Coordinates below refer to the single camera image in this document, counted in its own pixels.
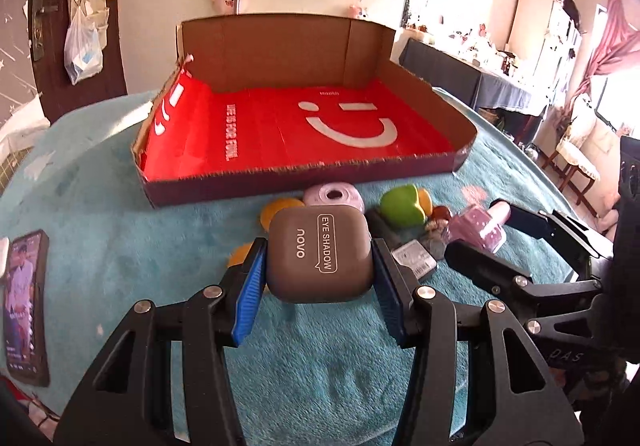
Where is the dark wooden door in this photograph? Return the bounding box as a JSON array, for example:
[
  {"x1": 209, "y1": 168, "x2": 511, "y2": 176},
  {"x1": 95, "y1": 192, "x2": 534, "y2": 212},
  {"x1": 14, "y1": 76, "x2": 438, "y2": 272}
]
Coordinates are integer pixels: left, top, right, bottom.
[{"x1": 27, "y1": 0, "x2": 127, "y2": 122}]

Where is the smartphone on table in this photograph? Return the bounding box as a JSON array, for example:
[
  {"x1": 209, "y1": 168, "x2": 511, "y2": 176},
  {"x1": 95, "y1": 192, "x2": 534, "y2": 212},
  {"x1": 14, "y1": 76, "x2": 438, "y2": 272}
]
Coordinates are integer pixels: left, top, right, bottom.
[{"x1": 2, "y1": 229, "x2": 50, "y2": 386}]

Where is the pink pig plush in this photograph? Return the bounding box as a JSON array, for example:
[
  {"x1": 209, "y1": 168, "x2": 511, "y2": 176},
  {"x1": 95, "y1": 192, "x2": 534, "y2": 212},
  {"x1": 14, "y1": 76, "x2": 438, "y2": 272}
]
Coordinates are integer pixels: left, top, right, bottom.
[{"x1": 210, "y1": 0, "x2": 248, "y2": 15}]

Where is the pink nail polish bottle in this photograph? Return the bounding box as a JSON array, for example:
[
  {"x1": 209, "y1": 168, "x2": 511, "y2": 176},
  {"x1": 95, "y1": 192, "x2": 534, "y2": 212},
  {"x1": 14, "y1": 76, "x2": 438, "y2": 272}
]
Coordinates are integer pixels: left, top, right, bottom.
[{"x1": 442, "y1": 200, "x2": 511, "y2": 253}]

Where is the cardboard box red lining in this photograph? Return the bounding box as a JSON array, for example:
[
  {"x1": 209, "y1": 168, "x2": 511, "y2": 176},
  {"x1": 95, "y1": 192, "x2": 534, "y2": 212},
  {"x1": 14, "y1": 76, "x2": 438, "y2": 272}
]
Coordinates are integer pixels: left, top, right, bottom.
[{"x1": 131, "y1": 13, "x2": 477, "y2": 207}]

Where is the dark covered side table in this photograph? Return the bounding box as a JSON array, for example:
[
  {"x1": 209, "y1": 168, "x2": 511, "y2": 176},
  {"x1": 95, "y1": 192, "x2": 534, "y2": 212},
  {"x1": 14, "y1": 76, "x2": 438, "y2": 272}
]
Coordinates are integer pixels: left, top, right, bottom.
[{"x1": 399, "y1": 39, "x2": 547, "y2": 116}]

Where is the white plastic bag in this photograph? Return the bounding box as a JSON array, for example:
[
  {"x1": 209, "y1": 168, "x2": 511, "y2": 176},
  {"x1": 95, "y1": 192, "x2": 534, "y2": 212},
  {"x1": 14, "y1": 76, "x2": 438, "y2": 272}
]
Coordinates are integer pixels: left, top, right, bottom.
[{"x1": 64, "y1": 9, "x2": 103, "y2": 86}]

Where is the green yellow toy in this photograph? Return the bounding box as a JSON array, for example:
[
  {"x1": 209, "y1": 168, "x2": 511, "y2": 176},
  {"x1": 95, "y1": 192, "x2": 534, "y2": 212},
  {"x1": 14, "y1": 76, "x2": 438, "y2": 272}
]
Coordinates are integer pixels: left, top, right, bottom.
[{"x1": 378, "y1": 184, "x2": 434, "y2": 229}]

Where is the pink My Melody case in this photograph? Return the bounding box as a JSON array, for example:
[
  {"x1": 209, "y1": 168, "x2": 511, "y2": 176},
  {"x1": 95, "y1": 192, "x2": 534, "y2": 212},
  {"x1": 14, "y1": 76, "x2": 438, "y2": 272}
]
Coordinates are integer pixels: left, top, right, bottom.
[{"x1": 303, "y1": 182, "x2": 364, "y2": 212}]

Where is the glitter bottle dark red cap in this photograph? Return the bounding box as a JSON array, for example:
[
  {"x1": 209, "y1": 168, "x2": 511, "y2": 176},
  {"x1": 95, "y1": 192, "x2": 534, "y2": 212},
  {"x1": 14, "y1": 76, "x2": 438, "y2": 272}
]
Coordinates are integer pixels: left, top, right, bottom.
[{"x1": 418, "y1": 206, "x2": 452, "y2": 261}]

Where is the teal fluffy blanket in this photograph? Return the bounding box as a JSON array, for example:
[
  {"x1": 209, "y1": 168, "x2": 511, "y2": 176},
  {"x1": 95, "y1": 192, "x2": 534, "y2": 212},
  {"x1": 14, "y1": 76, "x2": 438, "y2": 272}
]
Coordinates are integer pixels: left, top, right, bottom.
[{"x1": 0, "y1": 86, "x2": 582, "y2": 446}]

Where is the black nail polish bottle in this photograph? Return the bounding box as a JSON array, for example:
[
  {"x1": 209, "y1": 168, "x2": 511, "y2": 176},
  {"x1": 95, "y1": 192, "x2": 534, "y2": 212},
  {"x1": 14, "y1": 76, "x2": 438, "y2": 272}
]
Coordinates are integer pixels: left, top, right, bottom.
[{"x1": 364, "y1": 208, "x2": 437, "y2": 281}]

